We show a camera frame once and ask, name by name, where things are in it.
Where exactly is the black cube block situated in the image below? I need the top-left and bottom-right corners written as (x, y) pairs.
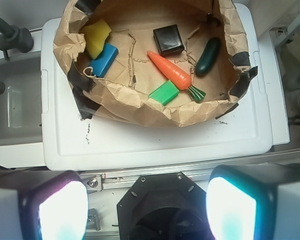
top-left (153, 24), bottom-right (185, 57)

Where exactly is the orange toy carrot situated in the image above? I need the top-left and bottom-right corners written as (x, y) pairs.
top-left (147, 50), bottom-right (206, 102)

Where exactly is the white plastic bin lid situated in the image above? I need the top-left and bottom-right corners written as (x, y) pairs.
top-left (41, 3), bottom-right (273, 171)

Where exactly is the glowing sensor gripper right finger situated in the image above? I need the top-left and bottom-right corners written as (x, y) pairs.
top-left (206, 163), bottom-right (300, 240)

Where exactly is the green block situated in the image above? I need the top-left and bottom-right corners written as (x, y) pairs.
top-left (149, 80), bottom-right (180, 106)

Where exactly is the aluminium extrusion rail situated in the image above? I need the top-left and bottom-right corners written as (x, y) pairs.
top-left (79, 163), bottom-right (220, 194)

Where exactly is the dark green toy cucumber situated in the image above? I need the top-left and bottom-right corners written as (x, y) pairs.
top-left (194, 37), bottom-right (221, 77)

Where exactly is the blue block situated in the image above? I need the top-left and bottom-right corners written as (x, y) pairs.
top-left (89, 43), bottom-right (119, 78)

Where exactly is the white sink basin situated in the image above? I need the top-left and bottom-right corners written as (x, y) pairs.
top-left (0, 51), bottom-right (42, 146)

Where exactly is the yellow sponge block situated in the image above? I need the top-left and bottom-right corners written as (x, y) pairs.
top-left (80, 19), bottom-right (112, 59)

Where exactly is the black octagonal mount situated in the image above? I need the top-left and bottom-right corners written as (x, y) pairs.
top-left (117, 172), bottom-right (214, 240)

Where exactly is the brown paper bag tray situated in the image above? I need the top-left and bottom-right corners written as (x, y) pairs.
top-left (53, 0), bottom-right (258, 128)

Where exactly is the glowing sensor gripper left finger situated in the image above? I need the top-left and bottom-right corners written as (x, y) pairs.
top-left (0, 170), bottom-right (88, 240)

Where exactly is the black faucet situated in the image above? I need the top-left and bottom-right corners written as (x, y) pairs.
top-left (0, 18), bottom-right (34, 61)

